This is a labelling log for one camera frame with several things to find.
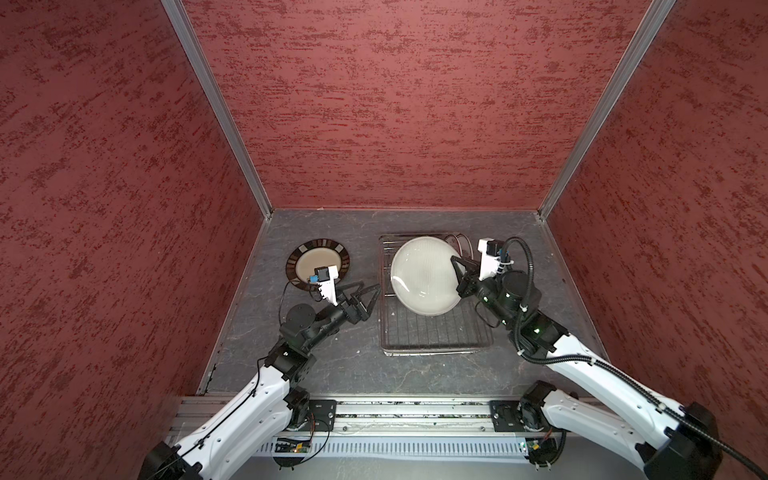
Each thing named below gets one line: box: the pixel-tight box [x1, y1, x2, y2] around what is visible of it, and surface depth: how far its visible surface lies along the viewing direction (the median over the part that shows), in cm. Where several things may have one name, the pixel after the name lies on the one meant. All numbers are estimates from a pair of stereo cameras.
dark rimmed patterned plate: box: [285, 238, 351, 291], surface depth 108 cm
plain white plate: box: [390, 236, 461, 316], surface depth 76 cm
